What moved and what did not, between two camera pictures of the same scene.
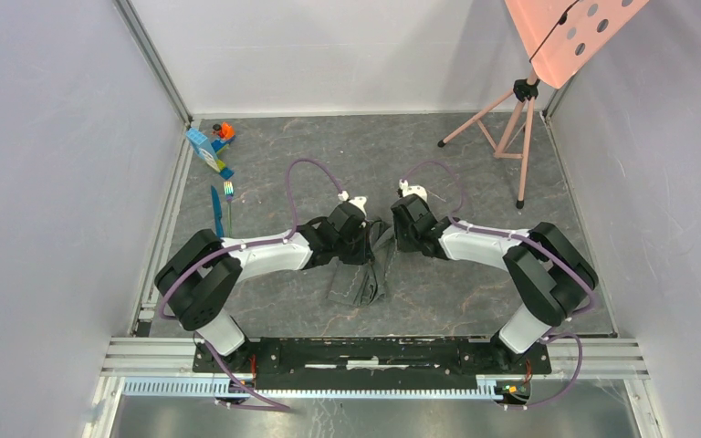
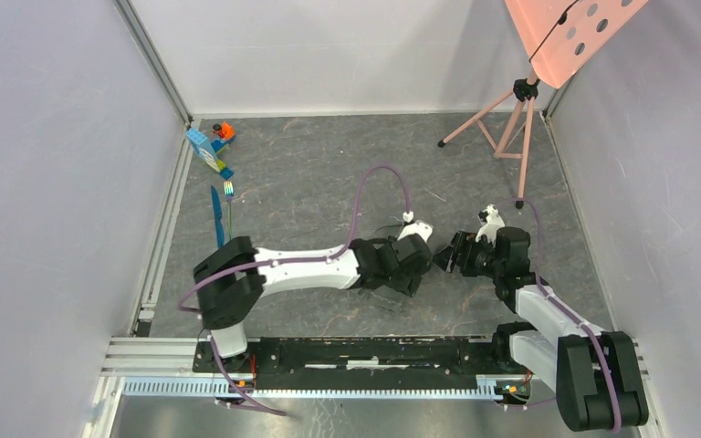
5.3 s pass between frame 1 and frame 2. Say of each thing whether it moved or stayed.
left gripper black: moved
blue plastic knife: stayed
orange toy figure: stayed
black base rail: stayed
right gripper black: moved
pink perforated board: stayed
